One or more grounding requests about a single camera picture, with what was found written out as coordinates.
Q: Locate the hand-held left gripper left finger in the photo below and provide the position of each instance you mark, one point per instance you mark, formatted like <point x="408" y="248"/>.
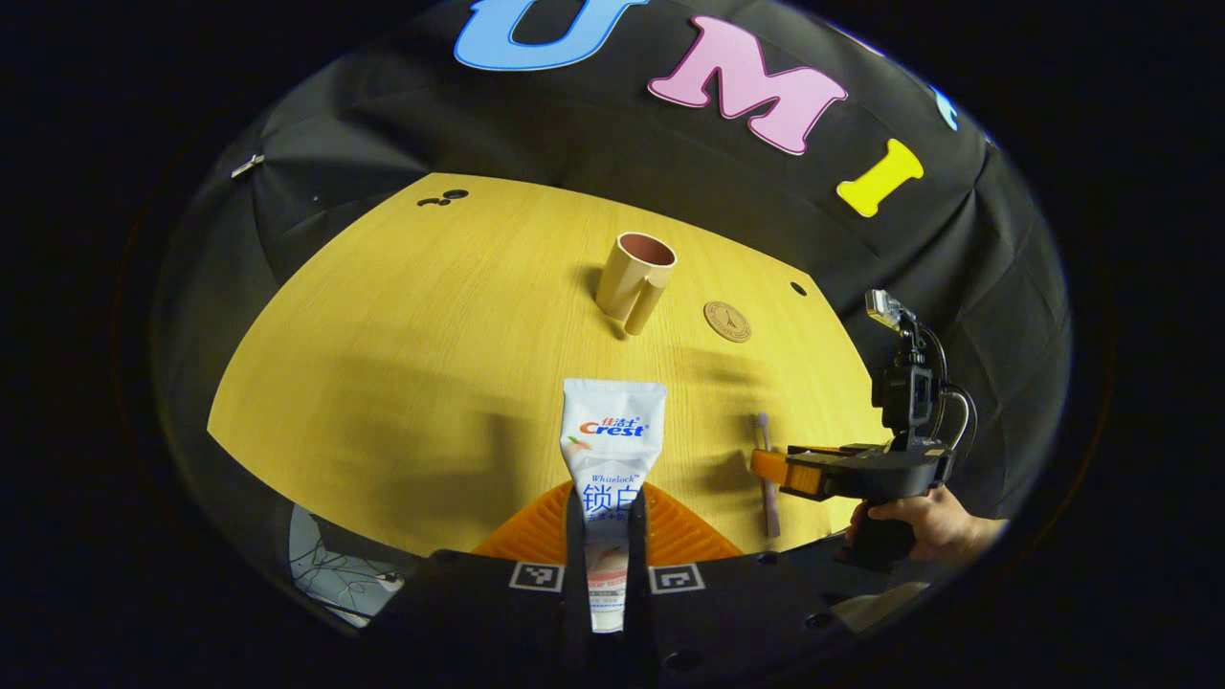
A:
<point x="574" y="612"/>

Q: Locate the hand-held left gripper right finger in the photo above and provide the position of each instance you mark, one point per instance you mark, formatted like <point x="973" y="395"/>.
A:
<point x="639" y="612"/>

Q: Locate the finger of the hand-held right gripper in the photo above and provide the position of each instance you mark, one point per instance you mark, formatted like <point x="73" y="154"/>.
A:
<point x="823" y="474"/>

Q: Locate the round brown coaster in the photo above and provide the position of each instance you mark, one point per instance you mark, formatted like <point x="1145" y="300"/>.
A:
<point x="727" y="322"/>

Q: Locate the white toothpaste tube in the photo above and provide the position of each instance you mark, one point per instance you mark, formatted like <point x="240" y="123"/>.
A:
<point x="612" y="431"/>

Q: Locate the beige cup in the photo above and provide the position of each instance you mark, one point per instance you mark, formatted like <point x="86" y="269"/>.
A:
<point x="627" y="277"/>

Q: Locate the black backdrop cloth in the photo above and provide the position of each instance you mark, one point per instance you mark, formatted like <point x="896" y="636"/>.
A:
<point x="574" y="124"/>

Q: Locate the small white tag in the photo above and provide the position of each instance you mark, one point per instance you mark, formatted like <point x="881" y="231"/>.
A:
<point x="247" y="166"/>

